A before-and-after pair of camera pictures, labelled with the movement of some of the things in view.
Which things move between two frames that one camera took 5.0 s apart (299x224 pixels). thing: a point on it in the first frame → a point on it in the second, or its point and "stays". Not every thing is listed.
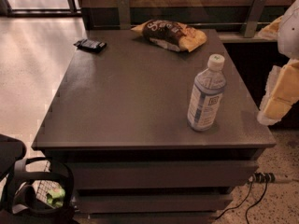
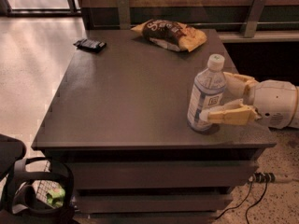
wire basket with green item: [49, 191] stays
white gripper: [290, 32] → [274, 102]
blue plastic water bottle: [206, 95] stays
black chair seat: [11, 149] stays
